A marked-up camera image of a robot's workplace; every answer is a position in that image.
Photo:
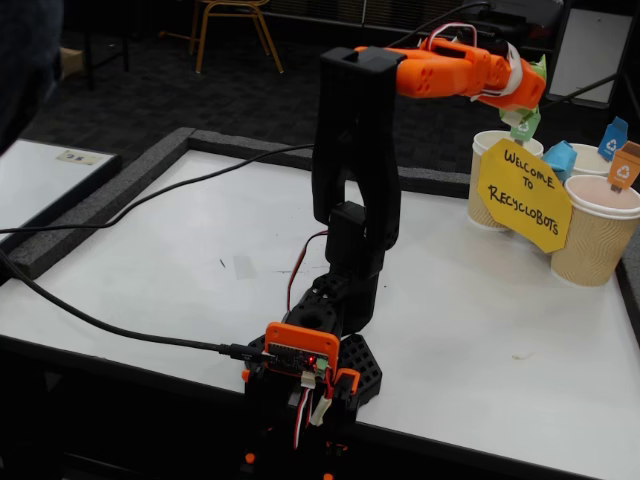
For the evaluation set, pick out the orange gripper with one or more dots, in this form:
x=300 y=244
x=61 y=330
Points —
x=529 y=88

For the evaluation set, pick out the green paper-wrapped rubbish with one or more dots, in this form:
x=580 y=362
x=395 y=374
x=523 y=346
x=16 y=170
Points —
x=540 y=67

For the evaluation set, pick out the blue paper-wrapped rubbish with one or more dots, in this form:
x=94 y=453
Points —
x=559 y=159

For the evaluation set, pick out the orange and black robot arm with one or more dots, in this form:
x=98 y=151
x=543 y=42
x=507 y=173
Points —
x=357 y=150

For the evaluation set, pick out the black robot base clamp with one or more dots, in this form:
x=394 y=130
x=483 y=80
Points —
x=360 y=365

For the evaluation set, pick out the green recycle bin tag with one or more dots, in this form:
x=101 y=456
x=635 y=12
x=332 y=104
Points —
x=525 y=130

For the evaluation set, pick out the black webcam on gripper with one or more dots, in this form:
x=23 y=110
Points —
x=497 y=46

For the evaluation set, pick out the paper cup with blue tag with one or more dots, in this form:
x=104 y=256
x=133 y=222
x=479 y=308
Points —
x=590 y=160

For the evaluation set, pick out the blue recycle bin tag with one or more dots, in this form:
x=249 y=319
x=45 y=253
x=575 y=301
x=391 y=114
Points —
x=612 y=142

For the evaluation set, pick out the yellow welcome paper sign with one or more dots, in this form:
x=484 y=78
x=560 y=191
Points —
x=525 y=200

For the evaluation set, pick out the paper cup with green tag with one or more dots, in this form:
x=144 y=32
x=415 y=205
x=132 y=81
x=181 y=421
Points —
x=477 y=200

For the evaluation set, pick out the orange recycle bin tag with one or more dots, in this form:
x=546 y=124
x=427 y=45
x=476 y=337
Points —
x=625 y=167

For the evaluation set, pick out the paper cup with orange tag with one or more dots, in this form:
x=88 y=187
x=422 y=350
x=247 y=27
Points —
x=590 y=245

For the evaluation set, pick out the grey foam border strip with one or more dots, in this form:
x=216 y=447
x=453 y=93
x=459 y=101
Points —
x=240 y=142
x=75 y=215
x=630 y=290

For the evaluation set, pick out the orange-framed controller board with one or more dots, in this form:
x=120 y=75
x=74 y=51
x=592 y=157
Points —
x=300 y=345

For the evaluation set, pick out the small paper label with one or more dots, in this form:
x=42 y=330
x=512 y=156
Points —
x=77 y=157

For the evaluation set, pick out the cardboard box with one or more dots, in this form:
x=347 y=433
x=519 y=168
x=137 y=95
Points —
x=70 y=60

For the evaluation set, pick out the black-framed whiteboard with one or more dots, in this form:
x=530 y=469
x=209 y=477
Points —
x=40 y=185

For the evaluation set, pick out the person in dark clothing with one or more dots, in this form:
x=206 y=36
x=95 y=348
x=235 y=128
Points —
x=25 y=60

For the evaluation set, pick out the white panel with black frame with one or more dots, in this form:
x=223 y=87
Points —
x=590 y=55

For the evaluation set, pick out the black table frame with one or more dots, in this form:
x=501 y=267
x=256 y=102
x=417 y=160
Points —
x=90 y=65

